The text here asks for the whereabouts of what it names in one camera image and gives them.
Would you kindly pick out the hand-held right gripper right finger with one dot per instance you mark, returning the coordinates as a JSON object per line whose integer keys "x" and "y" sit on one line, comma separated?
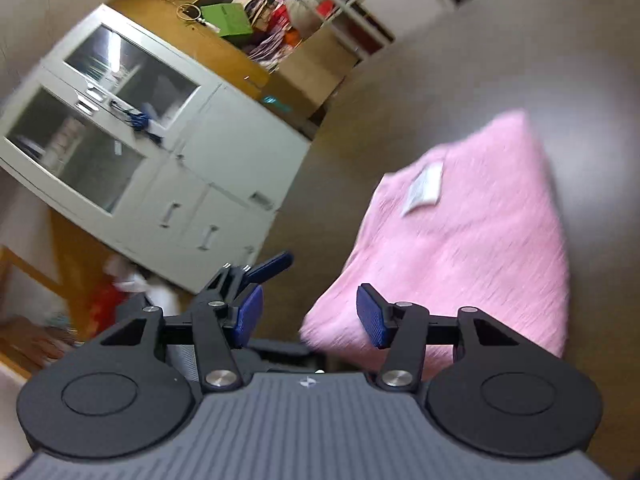
{"x": 372, "y": 322}

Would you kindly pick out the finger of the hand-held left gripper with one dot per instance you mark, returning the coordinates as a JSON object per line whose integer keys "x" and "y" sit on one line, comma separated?
{"x": 227, "y": 280}
{"x": 272, "y": 266}

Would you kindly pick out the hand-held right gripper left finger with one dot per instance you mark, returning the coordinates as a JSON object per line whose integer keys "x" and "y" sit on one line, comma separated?
{"x": 247, "y": 316}

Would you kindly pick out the pink towel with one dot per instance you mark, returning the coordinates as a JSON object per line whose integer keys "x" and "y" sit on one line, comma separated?
{"x": 450, "y": 240}

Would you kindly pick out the grey metal cabinet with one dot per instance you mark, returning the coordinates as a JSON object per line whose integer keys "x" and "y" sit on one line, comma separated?
{"x": 225, "y": 160}

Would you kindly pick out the red and white bag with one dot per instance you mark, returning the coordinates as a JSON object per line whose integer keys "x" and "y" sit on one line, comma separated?
{"x": 107, "y": 300}

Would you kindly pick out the large open cardboard box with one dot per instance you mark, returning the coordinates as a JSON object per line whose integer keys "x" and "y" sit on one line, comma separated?
{"x": 310, "y": 70}

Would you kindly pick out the wooden rack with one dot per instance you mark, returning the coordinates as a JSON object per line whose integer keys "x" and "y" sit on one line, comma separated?
{"x": 20, "y": 266}

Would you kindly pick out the pile of colourful packages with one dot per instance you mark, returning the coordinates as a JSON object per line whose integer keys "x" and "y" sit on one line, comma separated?
{"x": 272, "y": 30}

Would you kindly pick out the green cardboard box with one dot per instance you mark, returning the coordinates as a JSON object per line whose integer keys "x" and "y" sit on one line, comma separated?
{"x": 227, "y": 17}

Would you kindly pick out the small red box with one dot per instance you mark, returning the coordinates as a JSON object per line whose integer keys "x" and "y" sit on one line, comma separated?
{"x": 328, "y": 8}

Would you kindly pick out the white sideboard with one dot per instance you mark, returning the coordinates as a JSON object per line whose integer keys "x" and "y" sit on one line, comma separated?
{"x": 374, "y": 12}

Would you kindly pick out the brown wooden shelf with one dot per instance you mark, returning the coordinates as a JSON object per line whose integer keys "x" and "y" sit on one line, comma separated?
{"x": 150, "y": 17}

